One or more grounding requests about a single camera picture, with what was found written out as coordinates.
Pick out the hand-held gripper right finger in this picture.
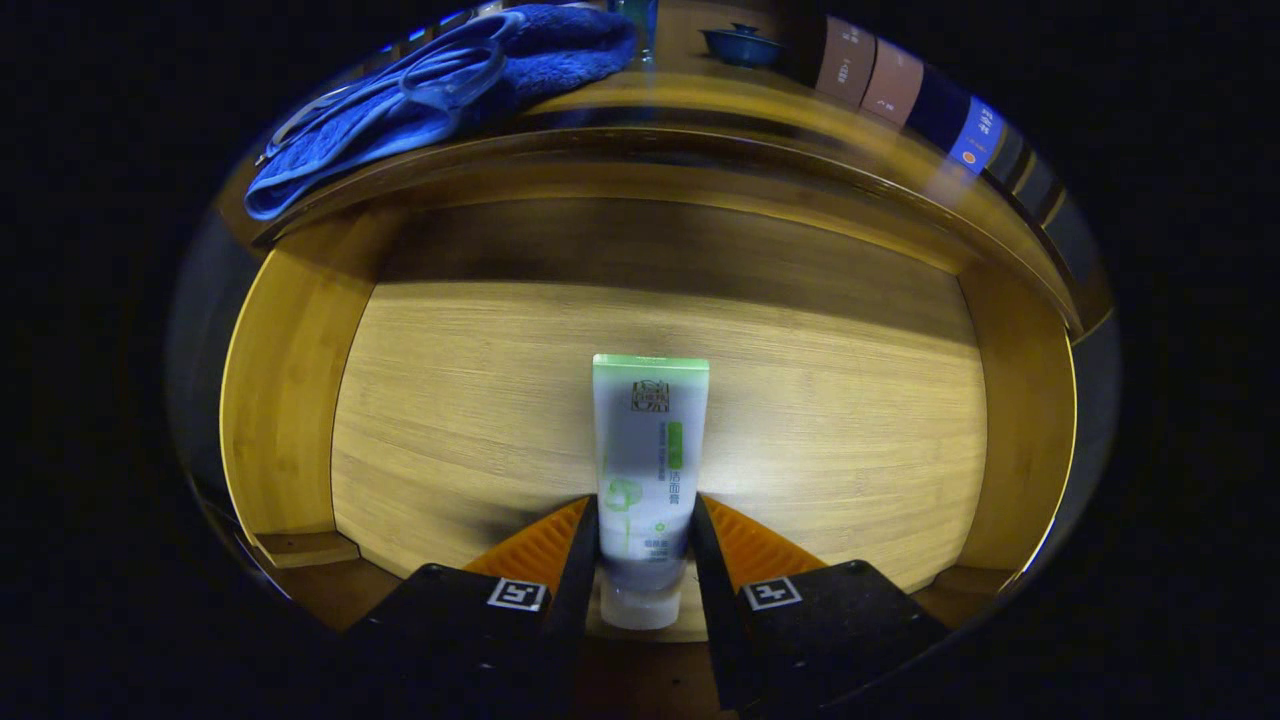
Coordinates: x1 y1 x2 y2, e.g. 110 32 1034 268
688 494 951 716

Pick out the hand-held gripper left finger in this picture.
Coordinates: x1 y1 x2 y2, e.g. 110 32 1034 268
343 494 602 719

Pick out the white and green tube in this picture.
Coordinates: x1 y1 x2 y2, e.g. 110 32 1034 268
592 353 711 631

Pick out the wooden drawer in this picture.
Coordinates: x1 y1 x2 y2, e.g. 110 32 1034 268
218 190 1081 716

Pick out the wooden countertop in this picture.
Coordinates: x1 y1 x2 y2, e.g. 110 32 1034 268
245 0 1091 336

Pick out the wooden cabinet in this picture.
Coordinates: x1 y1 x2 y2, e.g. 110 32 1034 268
215 0 1116 341

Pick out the blue book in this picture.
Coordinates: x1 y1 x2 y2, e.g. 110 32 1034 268
908 65 1007 177

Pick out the folded blue towel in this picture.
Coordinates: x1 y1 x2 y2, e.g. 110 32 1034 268
245 3 639 222

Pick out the reddish brown book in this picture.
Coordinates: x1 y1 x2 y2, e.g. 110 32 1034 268
862 38 926 129

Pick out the blue lidded teacup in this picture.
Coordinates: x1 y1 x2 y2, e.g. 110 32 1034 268
698 22 784 69

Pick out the dark brown book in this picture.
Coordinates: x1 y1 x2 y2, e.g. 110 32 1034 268
810 15 878 109

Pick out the teal cylindrical bottle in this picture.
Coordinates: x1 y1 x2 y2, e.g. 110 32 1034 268
612 0 661 69

